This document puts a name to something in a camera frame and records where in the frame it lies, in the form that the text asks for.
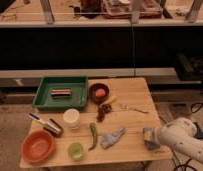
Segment blue grey cloth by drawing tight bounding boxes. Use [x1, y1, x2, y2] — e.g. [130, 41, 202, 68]
[100, 128, 125, 149]

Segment yellow blue sponge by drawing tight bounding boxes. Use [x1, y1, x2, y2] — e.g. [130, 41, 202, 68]
[143, 128, 160, 150]

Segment orange fruit in bowl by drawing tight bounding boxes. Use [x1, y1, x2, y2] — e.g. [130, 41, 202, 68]
[95, 89, 106, 97]

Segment dark brown bowl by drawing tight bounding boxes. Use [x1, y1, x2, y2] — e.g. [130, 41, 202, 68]
[89, 83, 110, 104]

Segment yellow banana piece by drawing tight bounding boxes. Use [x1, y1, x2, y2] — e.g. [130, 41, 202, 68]
[104, 96, 116, 104]

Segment dark red grape bunch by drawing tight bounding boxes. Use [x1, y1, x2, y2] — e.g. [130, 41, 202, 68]
[97, 104, 112, 122]

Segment silver metal fork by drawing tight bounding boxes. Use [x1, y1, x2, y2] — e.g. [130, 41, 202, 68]
[120, 104, 149, 114]

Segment wooden table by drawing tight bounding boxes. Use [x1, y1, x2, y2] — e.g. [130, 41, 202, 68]
[19, 77, 174, 169]

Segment white plastic cup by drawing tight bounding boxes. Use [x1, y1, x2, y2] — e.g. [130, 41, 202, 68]
[63, 109, 80, 129]

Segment green plastic tray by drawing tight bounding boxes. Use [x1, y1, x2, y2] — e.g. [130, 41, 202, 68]
[32, 76, 88, 111]

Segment green chili pepper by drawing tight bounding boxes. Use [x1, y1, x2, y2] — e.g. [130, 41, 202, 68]
[88, 123, 98, 151]

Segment light green cup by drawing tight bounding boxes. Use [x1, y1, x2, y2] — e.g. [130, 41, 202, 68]
[67, 142, 84, 160]

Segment orange plastic bowl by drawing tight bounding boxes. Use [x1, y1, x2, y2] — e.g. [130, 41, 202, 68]
[21, 130, 55, 163]

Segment dark box on floor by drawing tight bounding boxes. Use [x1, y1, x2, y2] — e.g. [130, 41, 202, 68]
[194, 122, 203, 140]

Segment black handled brush tool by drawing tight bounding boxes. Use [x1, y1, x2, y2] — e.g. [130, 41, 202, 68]
[28, 113, 63, 137]

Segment black floor cables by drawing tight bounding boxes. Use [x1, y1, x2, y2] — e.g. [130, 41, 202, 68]
[168, 79, 203, 171]

